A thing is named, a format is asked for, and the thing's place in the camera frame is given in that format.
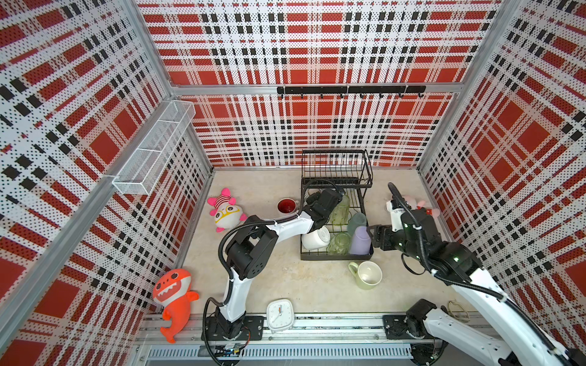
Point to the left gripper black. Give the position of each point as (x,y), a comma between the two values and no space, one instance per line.
(310,200)

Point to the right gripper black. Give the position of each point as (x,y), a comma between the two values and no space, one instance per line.
(383,232)

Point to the tall green glass cup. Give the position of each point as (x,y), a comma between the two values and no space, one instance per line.
(340,214)

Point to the white ceramic mug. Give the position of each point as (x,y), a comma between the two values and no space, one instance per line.
(317,239)

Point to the teal textured plastic cup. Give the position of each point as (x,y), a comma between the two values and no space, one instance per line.
(357,220)

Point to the green transparent glass mug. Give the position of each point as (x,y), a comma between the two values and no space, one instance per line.
(340,244)

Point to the lilac plastic cup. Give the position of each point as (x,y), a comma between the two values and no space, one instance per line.
(361,242)

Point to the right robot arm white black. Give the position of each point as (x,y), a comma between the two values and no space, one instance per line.
(521,341)

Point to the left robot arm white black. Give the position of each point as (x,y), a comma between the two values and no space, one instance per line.
(244,252)

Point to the white mug red inside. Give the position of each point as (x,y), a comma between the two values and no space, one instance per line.
(287,206)

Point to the pink pig plush red dress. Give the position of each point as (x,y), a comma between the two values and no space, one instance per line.
(414,204)

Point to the light green ceramic mug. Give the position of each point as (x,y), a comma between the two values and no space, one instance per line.
(367,274)

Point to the pink white owl plush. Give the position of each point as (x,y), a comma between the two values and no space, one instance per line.
(226,212)

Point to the beige rubber band loop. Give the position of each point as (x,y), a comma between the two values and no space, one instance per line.
(457,311)

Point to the white square alarm clock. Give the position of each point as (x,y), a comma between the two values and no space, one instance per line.
(280,315)

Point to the red monster plush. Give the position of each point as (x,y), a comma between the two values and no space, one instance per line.
(174,293)

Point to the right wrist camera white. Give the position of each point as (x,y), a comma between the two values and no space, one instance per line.
(396,211)

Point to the black wire dish rack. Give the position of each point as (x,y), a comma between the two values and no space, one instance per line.
(337,180)

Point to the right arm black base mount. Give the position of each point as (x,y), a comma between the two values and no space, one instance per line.
(408,327)

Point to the black wall hook rail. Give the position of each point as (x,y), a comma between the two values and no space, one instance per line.
(352,89)

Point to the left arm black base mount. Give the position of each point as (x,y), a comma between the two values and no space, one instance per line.
(217,328)

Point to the white wire wall basket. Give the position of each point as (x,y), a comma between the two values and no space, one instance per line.
(142,171)

